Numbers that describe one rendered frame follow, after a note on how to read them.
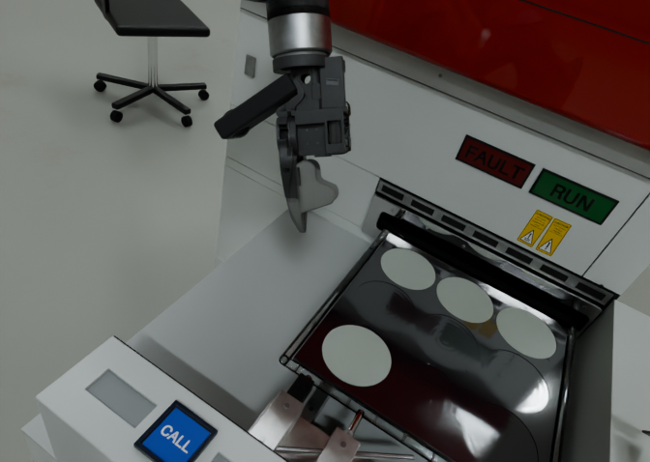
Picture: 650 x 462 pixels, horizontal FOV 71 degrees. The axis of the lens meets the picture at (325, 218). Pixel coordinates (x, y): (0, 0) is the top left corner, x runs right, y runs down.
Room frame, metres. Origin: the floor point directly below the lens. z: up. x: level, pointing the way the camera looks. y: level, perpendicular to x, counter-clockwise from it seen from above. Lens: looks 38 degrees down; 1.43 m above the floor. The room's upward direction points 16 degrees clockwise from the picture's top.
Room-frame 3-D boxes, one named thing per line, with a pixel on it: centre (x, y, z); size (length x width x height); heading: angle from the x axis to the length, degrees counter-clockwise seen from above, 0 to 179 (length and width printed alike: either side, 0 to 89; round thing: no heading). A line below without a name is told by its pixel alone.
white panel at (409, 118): (0.75, -0.13, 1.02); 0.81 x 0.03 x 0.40; 70
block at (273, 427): (0.27, -0.01, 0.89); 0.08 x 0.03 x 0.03; 160
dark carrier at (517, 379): (0.48, -0.23, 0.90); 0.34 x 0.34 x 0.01; 70
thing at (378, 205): (0.68, -0.29, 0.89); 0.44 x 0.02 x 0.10; 70
